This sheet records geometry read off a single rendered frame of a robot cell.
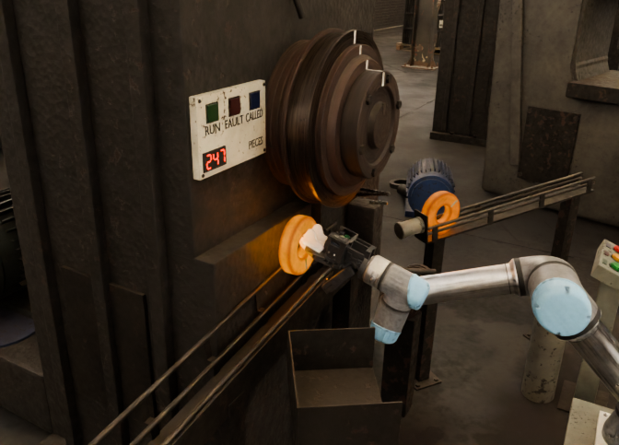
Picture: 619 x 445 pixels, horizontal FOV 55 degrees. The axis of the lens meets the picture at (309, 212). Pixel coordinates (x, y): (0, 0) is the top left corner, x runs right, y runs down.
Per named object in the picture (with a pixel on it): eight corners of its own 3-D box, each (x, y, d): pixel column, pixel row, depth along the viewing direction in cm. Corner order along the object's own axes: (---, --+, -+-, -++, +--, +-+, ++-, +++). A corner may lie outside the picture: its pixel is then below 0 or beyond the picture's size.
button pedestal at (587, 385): (555, 413, 219) (589, 263, 195) (565, 377, 238) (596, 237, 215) (603, 428, 211) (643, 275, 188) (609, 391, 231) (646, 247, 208)
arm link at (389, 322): (399, 327, 156) (414, 293, 152) (395, 351, 146) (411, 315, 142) (370, 316, 157) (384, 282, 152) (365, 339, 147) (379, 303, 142)
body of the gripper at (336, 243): (339, 223, 151) (380, 244, 147) (331, 251, 156) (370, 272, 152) (325, 234, 145) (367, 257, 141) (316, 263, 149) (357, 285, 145)
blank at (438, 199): (430, 240, 214) (437, 243, 212) (414, 212, 205) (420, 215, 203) (459, 210, 217) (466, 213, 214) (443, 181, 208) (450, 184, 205)
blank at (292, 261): (274, 231, 146) (286, 233, 145) (306, 204, 158) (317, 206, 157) (280, 284, 154) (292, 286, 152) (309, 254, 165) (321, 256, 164)
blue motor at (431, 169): (403, 224, 380) (408, 173, 367) (404, 193, 432) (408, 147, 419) (452, 228, 375) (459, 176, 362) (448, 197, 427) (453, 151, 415)
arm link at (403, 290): (413, 319, 140) (426, 289, 137) (372, 297, 144) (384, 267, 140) (423, 306, 147) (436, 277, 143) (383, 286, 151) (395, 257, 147)
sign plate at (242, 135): (192, 179, 130) (188, 96, 123) (259, 151, 151) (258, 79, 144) (201, 181, 129) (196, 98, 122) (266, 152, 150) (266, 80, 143)
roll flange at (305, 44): (251, 218, 156) (248, 32, 138) (332, 171, 194) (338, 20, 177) (283, 227, 152) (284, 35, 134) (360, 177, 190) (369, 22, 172)
